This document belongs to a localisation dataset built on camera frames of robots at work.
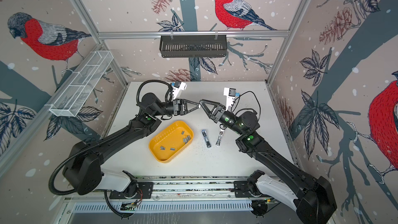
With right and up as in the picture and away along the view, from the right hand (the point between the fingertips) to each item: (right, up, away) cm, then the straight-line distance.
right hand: (197, 106), depth 60 cm
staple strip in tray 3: (-22, -27, +28) cm, 45 cm away
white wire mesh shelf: (-60, +11, +17) cm, 64 cm away
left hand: (0, -2, 0) cm, 2 cm away
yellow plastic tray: (-19, -25, +29) cm, 42 cm away
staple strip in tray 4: (-16, -27, +28) cm, 42 cm away
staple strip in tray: (-11, -19, +34) cm, 40 cm away
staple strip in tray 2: (-8, -22, +31) cm, 39 cm away
